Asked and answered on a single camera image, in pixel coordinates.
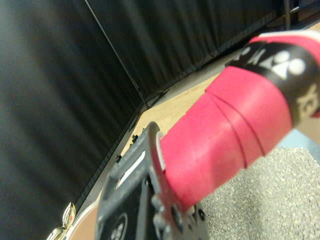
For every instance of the white bin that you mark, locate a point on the white bin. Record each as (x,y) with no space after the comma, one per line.
(86,225)

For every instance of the curtain stand pole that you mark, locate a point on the curtain stand pole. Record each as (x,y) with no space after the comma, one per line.
(288,15)
(130,76)

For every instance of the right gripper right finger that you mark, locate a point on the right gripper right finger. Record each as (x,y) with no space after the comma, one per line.
(165,200)

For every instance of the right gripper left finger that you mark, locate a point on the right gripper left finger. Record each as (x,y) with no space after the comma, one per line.
(117,172)

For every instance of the blue litter tray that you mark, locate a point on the blue litter tray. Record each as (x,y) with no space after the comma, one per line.
(262,195)

